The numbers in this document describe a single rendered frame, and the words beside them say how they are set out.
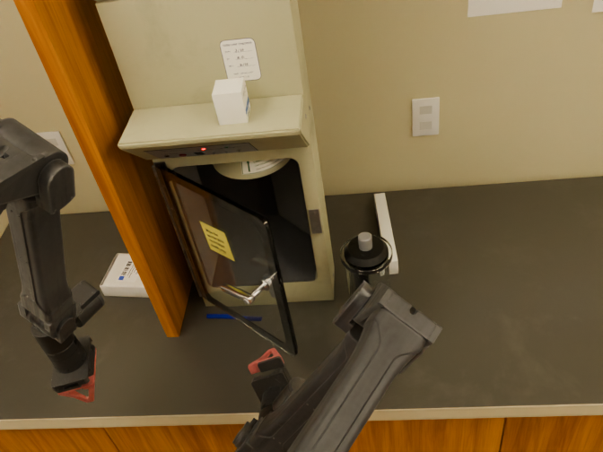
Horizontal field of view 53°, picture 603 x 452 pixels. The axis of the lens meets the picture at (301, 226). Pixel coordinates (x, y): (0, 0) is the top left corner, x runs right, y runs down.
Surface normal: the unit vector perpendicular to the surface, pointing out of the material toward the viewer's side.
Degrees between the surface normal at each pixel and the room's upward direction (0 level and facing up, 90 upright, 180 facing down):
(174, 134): 0
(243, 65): 90
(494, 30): 90
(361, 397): 33
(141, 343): 0
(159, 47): 90
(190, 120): 0
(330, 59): 90
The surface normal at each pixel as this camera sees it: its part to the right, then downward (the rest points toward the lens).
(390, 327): 0.19, -0.33
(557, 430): -0.05, 0.68
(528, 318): -0.13, -0.73
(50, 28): 0.99, -0.07
